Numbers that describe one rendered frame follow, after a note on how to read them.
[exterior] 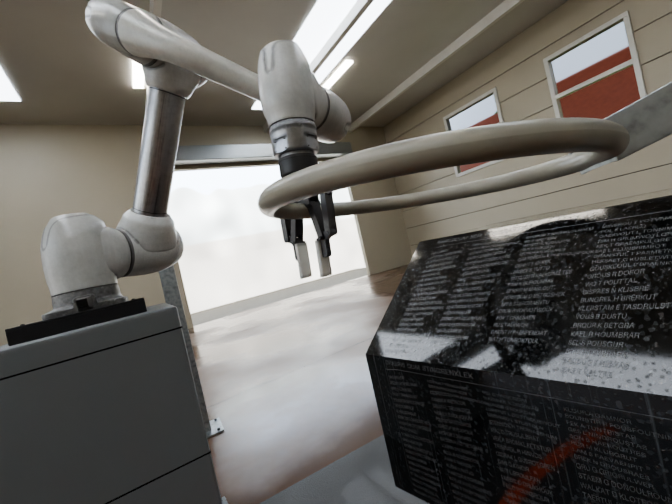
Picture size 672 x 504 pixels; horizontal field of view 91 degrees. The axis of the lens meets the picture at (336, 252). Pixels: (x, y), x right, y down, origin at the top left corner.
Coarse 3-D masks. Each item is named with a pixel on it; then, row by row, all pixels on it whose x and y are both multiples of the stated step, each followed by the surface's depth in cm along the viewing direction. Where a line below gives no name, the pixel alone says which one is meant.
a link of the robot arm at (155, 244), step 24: (168, 24) 89; (144, 72) 94; (168, 72) 92; (192, 72) 97; (168, 96) 96; (144, 120) 99; (168, 120) 98; (144, 144) 99; (168, 144) 101; (144, 168) 101; (168, 168) 103; (144, 192) 102; (168, 192) 107; (144, 216) 103; (168, 216) 110; (144, 240) 103; (168, 240) 109; (144, 264) 105; (168, 264) 113
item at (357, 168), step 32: (480, 128) 27; (512, 128) 27; (544, 128) 27; (576, 128) 28; (608, 128) 30; (352, 160) 30; (384, 160) 28; (416, 160) 28; (448, 160) 28; (480, 160) 28; (576, 160) 46; (288, 192) 35; (320, 192) 33; (448, 192) 70; (480, 192) 66
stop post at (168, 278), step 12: (168, 276) 185; (168, 288) 185; (168, 300) 184; (180, 300) 187; (180, 312) 186; (192, 348) 187; (192, 360) 187; (192, 372) 186; (204, 408) 187; (204, 420) 186; (216, 420) 199; (216, 432) 183
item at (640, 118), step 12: (648, 96) 36; (660, 96) 36; (624, 108) 37; (636, 108) 37; (648, 108) 36; (660, 108) 36; (612, 120) 37; (624, 120) 37; (636, 120) 37; (648, 120) 36; (660, 120) 36; (636, 132) 37; (648, 132) 36; (660, 132) 36; (636, 144) 37; (648, 144) 37; (624, 156) 37; (588, 168) 46
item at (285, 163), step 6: (288, 156) 61; (294, 156) 60; (300, 156) 61; (306, 156) 61; (312, 156) 62; (282, 162) 62; (288, 162) 61; (294, 162) 61; (300, 162) 61; (306, 162) 61; (312, 162) 62; (282, 168) 62; (288, 168) 61; (294, 168) 61; (300, 168) 61; (282, 174) 62; (288, 174) 61; (312, 198) 63
